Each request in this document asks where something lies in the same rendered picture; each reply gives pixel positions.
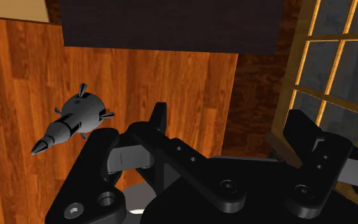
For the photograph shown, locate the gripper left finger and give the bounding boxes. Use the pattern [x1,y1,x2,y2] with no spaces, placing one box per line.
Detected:
[44,102,247,224]

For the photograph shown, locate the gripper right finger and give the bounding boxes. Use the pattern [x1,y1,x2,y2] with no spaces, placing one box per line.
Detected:
[282,109,358,220]

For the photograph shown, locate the wooden framed window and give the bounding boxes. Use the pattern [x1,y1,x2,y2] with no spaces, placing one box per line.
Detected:
[265,0,358,215]

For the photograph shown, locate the grey rocket toy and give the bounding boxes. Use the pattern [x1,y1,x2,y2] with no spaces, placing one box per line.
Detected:
[30,83,115,155]

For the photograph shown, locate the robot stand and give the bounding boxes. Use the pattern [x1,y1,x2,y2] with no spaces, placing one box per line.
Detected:
[59,0,285,55]

